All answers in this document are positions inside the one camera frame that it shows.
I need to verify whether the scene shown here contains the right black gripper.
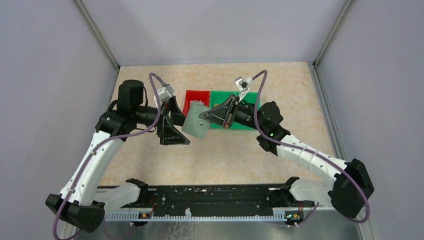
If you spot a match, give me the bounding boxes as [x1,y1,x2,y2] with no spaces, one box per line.
[200,93,266,132]

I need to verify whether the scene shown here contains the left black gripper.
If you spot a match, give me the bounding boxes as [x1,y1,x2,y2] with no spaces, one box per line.
[133,95,194,145]

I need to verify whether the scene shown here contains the grey-green card holder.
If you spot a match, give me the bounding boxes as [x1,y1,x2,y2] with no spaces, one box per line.
[182,102,211,139]

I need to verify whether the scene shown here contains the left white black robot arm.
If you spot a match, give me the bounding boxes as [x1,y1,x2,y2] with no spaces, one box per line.
[45,79,190,233]

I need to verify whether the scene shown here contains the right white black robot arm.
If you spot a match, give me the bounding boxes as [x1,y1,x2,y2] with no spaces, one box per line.
[199,94,375,223]

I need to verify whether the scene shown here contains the white cards in red bin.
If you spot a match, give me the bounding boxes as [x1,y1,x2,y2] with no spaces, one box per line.
[191,100,205,106]

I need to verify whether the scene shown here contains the middle green plastic bin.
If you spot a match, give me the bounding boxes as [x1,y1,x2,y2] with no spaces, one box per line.
[208,90,237,130]

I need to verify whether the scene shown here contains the green plastic bin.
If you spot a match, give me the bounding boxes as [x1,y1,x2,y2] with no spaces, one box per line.
[231,92,258,131]
[208,90,237,130]

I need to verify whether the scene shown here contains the red plastic bin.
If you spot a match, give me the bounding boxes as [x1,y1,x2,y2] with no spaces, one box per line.
[184,90,211,109]

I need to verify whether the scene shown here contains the right green plastic bin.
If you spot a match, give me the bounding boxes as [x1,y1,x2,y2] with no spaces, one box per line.
[231,92,258,131]

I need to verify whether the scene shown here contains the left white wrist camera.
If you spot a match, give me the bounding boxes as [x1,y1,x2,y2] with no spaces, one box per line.
[156,84,175,103]

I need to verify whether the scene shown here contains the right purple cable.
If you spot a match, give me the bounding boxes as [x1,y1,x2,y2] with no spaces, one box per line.
[246,69,370,228]

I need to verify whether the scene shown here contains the purple cable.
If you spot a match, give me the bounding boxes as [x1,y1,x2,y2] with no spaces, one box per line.
[246,69,370,228]
[52,72,167,240]

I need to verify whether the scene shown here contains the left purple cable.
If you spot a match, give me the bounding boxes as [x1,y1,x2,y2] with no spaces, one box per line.
[52,72,167,240]

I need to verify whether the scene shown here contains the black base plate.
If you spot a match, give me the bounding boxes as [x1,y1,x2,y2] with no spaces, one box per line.
[125,183,315,217]

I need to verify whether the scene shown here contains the aluminium frame rail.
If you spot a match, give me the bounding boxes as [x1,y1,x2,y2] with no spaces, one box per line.
[67,187,369,213]

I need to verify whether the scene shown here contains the right side aluminium rail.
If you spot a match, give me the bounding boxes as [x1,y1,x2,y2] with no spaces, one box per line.
[307,61,352,162]

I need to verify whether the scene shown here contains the white toothed cable duct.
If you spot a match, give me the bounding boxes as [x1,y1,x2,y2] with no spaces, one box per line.
[104,208,288,223]

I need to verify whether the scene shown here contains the left corner aluminium post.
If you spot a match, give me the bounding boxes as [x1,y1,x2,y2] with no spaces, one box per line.
[72,0,120,71]

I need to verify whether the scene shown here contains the corner aluminium post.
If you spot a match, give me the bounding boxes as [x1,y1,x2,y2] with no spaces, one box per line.
[72,0,120,71]
[313,0,357,69]

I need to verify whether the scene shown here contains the right corner aluminium post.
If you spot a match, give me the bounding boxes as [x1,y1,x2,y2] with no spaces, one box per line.
[313,0,357,69]

